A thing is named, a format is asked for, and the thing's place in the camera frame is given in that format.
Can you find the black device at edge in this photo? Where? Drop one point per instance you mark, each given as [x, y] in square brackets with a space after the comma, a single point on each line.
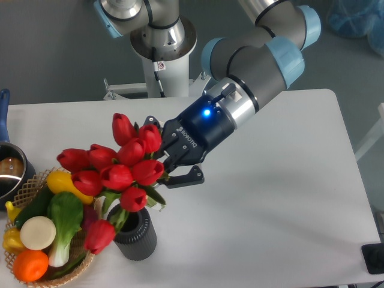
[373, 257]

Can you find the blue plastic bag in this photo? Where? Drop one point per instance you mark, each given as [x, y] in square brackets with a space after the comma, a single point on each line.
[357, 19]

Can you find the green bok choy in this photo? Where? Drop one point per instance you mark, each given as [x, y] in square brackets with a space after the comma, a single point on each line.
[66, 212]

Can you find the orange fruit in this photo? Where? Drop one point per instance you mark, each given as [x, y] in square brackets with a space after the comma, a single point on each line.
[30, 265]

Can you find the white frame at right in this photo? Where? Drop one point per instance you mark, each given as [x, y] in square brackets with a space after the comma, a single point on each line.
[371, 137]

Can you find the purple red onion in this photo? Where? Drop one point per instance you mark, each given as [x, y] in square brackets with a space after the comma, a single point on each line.
[89, 217]

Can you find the white round radish slice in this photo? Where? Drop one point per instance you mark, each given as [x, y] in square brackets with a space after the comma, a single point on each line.
[37, 233]

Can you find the dark green cucumber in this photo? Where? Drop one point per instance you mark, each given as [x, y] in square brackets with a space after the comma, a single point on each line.
[37, 207]

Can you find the yellow bell pepper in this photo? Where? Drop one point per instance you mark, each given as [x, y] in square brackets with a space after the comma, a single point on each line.
[12, 242]

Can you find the woven wicker basket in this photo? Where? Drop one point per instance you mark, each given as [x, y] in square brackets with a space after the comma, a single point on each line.
[23, 197]

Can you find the small yellow pepper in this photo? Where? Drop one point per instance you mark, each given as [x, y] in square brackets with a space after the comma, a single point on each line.
[12, 211]

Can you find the blue handled saucepan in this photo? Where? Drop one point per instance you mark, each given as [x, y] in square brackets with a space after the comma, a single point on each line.
[15, 167]

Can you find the yellow squash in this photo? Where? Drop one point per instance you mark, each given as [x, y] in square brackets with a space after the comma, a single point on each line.
[60, 181]

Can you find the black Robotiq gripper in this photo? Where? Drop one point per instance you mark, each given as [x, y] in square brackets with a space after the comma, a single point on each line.
[189, 137]

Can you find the red tulip bouquet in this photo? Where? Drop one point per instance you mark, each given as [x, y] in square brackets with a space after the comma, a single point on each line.
[128, 175]

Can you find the dark grey ribbed vase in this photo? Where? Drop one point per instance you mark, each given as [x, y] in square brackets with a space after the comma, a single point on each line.
[137, 239]

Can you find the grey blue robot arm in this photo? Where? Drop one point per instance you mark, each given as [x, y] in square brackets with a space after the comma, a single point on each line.
[239, 75]

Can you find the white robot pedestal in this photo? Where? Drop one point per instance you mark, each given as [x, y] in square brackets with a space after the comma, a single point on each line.
[165, 61]

